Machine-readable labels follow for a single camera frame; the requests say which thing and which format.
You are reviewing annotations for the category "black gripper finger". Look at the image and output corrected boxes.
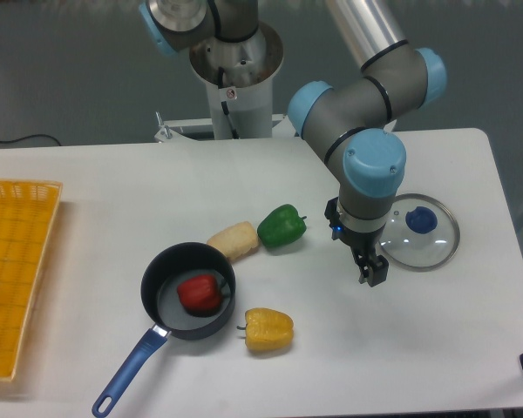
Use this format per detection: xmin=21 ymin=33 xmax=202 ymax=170
xmin=366 ymin=255 xmax=389 ymax=287
xmin=353 ymin=253 xmax=371 ymax=283

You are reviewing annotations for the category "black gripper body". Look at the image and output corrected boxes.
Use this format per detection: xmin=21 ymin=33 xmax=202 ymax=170
xmin=324 ymin=198 xmax=385 ymax=263

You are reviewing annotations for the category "glass pot lid blue knob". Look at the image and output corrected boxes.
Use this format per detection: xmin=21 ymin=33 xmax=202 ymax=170
xmin=380 ymin=193 xmax=461 ymax=273

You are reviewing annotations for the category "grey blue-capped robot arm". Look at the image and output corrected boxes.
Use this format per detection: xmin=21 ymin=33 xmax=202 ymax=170
xmin=139 ymin=1 xmax=447 ymax=286

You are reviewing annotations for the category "green bell pepper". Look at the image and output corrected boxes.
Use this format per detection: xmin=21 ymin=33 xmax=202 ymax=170
xmin=257 ymin=204 xmax=307 ymax=249

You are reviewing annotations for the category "yellow bell pepper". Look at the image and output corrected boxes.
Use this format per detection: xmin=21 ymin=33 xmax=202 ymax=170
xmin=238 ymin=307 xmax=294 ymax=353

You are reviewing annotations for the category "beige bread loaf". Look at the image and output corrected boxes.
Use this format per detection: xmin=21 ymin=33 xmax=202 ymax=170
xmin=207 ymin=221 xmax=259 ymax=261

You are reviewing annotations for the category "red bell pepper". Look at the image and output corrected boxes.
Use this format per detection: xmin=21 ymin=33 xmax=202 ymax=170
xmin=177 ymin=273 xmax=227 ymax=317

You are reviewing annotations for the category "yellow woven basket tray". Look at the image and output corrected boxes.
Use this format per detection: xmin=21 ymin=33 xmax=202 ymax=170
xmin=0 ymin=179 xmax=63 ymax=381

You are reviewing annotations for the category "dark saucepan blue handle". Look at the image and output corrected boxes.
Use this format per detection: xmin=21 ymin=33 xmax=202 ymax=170
xmin=92 ymin=242 xmax=236 ymax=417

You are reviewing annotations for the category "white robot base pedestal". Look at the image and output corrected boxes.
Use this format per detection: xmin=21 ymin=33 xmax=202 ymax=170
xmin=189 ymin=22 xmax=283 ymax=139

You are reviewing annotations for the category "white metal mounting bracket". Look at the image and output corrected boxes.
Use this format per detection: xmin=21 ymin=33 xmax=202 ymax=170
xmin=153 ymin=114 xmax=299 ymax=143

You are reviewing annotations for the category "black cable on floor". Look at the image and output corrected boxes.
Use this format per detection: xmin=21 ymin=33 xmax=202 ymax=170
xmin=0 ymin=134 xmax=63 ymax=147

